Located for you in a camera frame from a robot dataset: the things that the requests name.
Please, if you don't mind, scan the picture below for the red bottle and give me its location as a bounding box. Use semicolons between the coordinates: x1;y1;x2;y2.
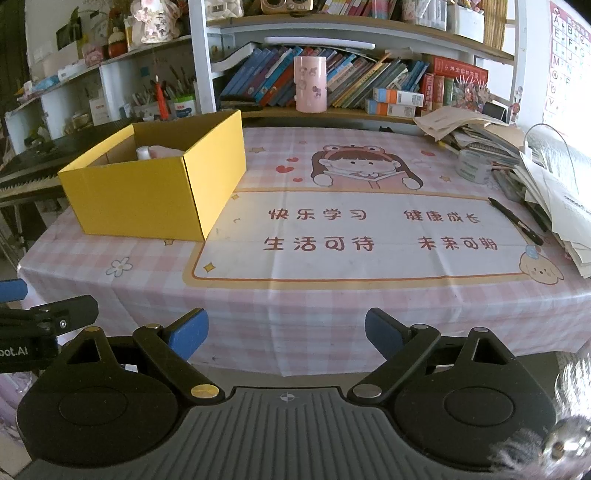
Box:
154;75;168;120

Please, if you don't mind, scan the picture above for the pile of papers and notebooks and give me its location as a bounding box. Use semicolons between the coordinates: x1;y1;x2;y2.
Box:
413;106;591;279

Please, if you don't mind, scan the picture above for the white storage box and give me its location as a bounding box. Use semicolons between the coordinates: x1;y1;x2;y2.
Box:
447;4;485;37

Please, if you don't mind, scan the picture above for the white quilted bag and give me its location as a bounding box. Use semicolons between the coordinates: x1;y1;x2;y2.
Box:
205;0;245;21

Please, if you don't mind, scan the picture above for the gold retro radio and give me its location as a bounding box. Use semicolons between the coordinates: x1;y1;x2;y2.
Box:
260;0;315;14

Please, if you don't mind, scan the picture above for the black marker pen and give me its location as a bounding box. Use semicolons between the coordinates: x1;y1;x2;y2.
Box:
488;197;544;246

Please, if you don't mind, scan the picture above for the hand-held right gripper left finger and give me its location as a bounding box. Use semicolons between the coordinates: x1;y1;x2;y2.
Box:
39;308;227;409

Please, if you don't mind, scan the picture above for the row of leaning books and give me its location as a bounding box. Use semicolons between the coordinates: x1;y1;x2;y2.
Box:
219;45;430;110

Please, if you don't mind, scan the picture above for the alphabet wall poster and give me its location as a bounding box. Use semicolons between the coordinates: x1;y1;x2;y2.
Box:
542;0;591;134

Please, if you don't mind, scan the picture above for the pink floral bunny figurine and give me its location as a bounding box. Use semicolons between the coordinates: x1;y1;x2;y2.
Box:
130;0;181;44

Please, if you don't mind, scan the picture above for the red thick book set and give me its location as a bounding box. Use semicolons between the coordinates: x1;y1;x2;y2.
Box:
419;56;490;112

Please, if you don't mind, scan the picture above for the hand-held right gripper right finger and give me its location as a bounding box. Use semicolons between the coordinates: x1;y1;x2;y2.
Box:
346;308;520;407

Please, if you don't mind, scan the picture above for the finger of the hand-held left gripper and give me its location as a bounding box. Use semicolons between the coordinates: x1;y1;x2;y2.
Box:
0;294;99;333
0;278;27;304

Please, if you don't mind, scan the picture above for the clear tape roll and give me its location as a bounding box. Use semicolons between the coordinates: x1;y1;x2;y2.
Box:
455;148;496;184

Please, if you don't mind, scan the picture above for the grey fur trim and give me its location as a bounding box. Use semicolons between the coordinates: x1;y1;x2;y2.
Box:
489;351;591;480

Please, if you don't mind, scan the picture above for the pink plush pig toy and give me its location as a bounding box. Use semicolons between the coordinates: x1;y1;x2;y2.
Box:
148;144;188;160

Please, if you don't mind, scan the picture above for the yellow cardboard box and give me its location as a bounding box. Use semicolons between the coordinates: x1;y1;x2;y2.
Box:
58;110;247;242

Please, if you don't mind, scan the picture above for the row of upright books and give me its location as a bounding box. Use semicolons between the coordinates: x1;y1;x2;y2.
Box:
318;0;398;20

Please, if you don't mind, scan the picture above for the white shelf unit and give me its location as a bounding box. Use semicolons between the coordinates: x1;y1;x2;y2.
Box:
14;0;529;153

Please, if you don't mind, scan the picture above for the pink cylindrical pen holder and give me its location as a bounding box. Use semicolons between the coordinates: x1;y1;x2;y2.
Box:
294;56;328;113

